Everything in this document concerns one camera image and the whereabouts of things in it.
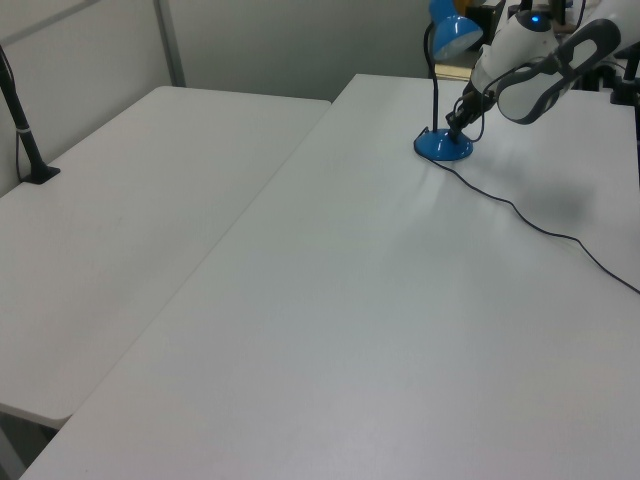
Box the black clamped camera pole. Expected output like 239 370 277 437
0 43 62 187

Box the black equipment stand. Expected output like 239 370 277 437
607 42 640 107

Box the grey metal partition post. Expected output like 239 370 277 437
153 0 187 89

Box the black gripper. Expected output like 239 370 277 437
446 82 496 144

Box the blue gooseneck desk lamp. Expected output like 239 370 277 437
412 0 485 162

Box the black lamp power cord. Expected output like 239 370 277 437
427 157 640 295

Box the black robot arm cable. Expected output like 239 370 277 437
452 79 499 142

